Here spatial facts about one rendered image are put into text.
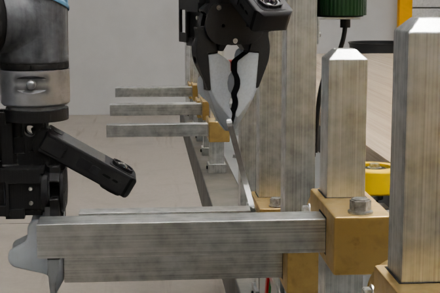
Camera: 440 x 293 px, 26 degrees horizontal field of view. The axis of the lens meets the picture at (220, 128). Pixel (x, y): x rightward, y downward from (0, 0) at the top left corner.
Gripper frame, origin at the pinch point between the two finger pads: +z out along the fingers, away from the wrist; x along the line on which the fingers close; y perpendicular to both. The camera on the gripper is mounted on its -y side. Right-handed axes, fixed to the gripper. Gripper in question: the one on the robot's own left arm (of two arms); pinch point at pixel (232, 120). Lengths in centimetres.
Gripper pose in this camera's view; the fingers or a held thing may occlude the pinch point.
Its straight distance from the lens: 108.1
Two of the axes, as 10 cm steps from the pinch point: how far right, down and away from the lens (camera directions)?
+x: -9.1, 0.6, -4.1
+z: 0.0, 9.9, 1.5
